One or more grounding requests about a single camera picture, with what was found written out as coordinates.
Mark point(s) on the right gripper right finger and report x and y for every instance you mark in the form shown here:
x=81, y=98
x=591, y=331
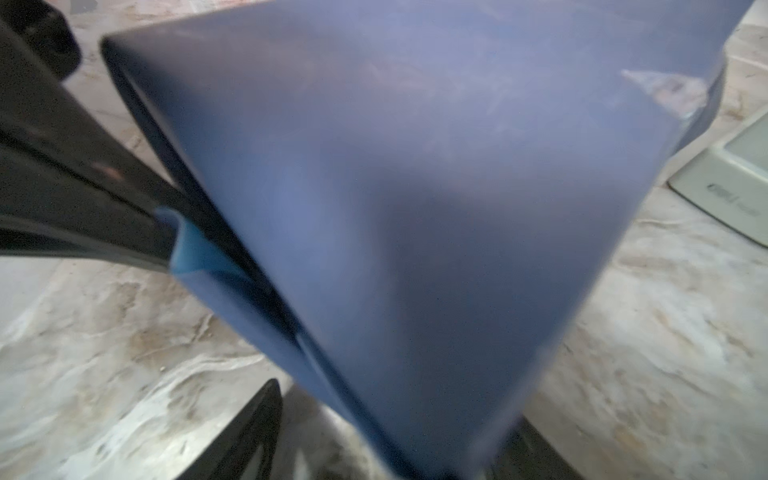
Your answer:
x=527, y=455

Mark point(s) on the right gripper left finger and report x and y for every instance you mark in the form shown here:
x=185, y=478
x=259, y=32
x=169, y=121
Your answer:
x=245, y=448

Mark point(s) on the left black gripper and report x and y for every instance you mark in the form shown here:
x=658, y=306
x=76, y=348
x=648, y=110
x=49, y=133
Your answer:
x=68, y=189

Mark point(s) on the blue wrapping paper sheet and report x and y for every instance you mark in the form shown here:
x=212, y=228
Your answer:
x=431, y=187

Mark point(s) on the white tape dispenser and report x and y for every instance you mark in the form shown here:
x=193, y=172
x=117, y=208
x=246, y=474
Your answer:
x=728, y=179

